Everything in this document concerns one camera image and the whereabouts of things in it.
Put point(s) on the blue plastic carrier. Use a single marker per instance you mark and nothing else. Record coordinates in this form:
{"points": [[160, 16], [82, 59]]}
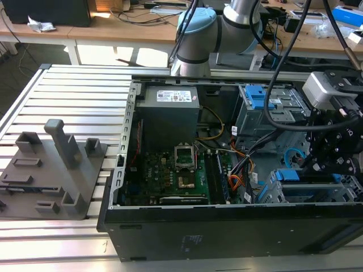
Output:
{"points": [[259, 97]]}

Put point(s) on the grey parts rack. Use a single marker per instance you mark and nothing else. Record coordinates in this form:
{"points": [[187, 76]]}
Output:
{"points": [[51, 181]]}

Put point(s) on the grey power supply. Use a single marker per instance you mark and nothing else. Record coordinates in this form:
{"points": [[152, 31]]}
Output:
{"points": [[167, 122]]}

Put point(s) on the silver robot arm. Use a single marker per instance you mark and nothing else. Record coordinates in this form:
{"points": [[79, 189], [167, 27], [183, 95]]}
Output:
{"points": [[198, 34]]}

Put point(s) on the hard disk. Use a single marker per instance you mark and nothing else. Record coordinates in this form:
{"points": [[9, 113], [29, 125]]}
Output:
{"points": [[287, 175]]}

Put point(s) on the black graphics card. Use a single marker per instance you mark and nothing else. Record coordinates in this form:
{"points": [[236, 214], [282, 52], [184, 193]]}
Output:
{"points": [[184, 200]]}

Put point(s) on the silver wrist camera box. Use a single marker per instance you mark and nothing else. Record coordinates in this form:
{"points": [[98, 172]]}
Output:
{"points": [[320, 90]]}

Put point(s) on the square chipset heat sink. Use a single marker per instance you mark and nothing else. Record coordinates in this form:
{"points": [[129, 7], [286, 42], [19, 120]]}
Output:
{"points": [[186, 182]]}

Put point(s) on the CPU socket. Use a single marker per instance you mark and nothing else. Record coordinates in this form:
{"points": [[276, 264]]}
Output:
{"points": [[184, 156]]}

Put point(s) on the wooden desk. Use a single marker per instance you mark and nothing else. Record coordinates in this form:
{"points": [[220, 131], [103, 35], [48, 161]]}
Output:
{"points": [[113, 29]]}

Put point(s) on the metal drive cage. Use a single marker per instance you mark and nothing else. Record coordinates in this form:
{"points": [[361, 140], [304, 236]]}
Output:
{"points": [[255, 122]]}

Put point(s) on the thin metal locking lever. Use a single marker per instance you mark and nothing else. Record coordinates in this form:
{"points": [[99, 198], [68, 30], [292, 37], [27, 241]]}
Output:
{"points": [[196, 157]]}

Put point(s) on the black box on desk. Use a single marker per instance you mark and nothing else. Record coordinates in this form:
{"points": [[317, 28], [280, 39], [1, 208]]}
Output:
{"points": [[48, 11]]}

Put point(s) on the blue cardboard box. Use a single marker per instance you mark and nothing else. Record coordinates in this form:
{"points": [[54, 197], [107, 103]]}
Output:
{"points": [[347, 15]]}

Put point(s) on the RAM slot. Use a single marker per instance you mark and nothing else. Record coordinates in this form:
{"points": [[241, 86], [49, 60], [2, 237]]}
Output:
{"points": [[214, 175], [219, 173], [224, 175]]}

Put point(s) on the green motherboard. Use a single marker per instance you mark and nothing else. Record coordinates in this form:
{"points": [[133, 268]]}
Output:
{"points": [[167, 173]]}

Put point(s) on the metal disk bay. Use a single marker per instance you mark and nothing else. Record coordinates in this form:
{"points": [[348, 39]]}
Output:
{"points": [[273, 190]]}

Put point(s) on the crumpled white paper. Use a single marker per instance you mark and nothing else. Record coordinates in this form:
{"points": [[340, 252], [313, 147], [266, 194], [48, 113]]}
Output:
{"points": [[41, 25]]}

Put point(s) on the black open PC case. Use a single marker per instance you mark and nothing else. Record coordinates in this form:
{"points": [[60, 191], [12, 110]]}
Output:
{"points": [[227, 232]]}

